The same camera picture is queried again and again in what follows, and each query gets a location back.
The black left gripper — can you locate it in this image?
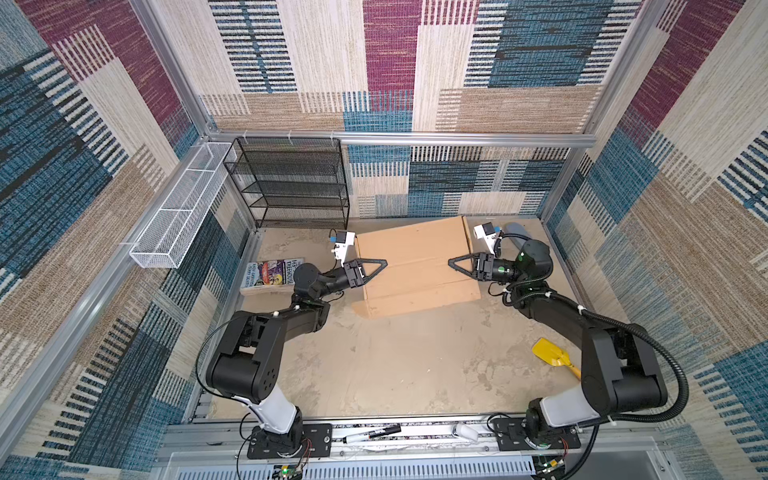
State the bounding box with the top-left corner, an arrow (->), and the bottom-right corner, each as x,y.
315,263 -> 384,304

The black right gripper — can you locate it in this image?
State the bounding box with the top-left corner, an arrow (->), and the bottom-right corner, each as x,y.
445,252 -> 524,284

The brown cardboard box sheet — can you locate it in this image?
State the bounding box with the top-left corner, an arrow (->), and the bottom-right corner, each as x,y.
352,216 -> 481,320

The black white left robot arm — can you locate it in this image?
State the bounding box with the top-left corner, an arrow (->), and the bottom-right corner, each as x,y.
205,259 -> 388,456

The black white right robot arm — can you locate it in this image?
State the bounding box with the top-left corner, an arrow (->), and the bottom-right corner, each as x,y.
447,239 -> 688,448

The blue-grey glasses case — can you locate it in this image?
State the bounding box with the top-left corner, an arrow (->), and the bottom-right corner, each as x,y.
502,222 -> 531,241

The colourful paperback book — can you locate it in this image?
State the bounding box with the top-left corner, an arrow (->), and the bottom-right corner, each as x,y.
239,258 -> 304,296

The yellow toy shovel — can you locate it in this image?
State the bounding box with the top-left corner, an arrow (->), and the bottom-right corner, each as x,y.
532,338 -> 582,379

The black white marker pen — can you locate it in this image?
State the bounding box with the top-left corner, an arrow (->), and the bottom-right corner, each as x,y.
343,424 -> 402,444

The small white plastic piece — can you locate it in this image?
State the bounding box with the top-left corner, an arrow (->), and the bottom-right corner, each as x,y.
452,422 -> 479,443

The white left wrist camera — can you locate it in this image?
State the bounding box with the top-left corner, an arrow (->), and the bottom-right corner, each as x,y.
329,228 -> 356,268

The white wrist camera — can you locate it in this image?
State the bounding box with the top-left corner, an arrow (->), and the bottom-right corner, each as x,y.
473,222 -> 501,256
329,228 -> 356,268

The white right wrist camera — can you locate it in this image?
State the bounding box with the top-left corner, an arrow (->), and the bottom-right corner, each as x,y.
473,222 -> 501,256

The black wire shelf rack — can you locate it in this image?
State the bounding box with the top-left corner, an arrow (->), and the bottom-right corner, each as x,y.
223,137 -> 350,230

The black corrugated cable conduit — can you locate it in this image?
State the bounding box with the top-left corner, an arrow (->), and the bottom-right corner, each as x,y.
497,232 -> 690,480

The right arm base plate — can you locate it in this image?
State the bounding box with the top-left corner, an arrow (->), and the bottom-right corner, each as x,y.
486,413 -> 582,452

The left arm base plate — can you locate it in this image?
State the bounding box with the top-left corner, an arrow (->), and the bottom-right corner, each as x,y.
246,423 -> 332,460

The white wire mesh basket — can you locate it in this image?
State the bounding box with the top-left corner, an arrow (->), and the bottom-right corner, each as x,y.
130,142 -> 231,269

